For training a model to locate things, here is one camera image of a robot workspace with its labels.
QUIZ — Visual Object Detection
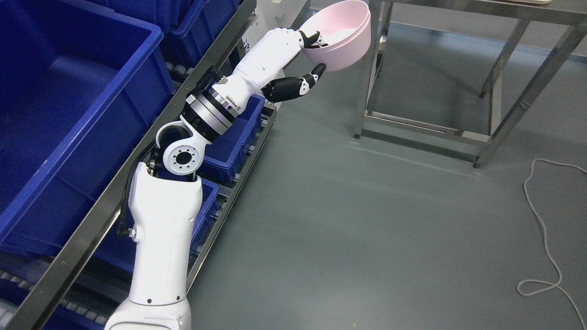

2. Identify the black white robotic hand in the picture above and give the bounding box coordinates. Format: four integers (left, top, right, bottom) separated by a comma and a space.
213, 28, 327, 106

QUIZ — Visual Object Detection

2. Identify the pink bowl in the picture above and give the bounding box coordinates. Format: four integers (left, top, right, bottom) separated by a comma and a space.
299, 0, 371, 48
303, 27, 371, 72

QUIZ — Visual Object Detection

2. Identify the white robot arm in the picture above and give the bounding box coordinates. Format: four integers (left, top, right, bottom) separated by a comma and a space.
105, 72, 259, 330

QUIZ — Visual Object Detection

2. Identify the small blue bin lower middle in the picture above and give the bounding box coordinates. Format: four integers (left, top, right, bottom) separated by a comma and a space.
197, 94, 266, 182

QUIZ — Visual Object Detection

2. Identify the metal shelf rack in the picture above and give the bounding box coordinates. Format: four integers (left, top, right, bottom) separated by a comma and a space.
0, 0, 278, 330

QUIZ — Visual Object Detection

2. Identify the white stained sign board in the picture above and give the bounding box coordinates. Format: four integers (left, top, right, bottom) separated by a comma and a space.
235, 0, 311, 59

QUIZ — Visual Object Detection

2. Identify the large blue bin upper right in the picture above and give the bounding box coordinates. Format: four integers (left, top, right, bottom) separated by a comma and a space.
94, 0, 241, 67

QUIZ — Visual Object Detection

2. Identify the large blue bin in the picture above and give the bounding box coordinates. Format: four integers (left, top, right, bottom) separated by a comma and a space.
0, 0, 173, 255
94, 0, 241, 67

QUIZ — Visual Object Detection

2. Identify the large blue bin upper left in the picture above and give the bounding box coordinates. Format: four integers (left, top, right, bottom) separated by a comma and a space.
0, 0, 173, 255

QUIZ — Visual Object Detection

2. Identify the beige plastic tray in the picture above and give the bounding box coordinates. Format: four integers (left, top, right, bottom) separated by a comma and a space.
510, 0, 552, 6

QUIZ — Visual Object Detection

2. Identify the stainless steel table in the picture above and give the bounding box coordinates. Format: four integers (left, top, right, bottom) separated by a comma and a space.
353, 0, 586, 168

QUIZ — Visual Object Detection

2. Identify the white floor cable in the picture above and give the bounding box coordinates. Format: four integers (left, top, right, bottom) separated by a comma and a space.
516, 158, 587, 328

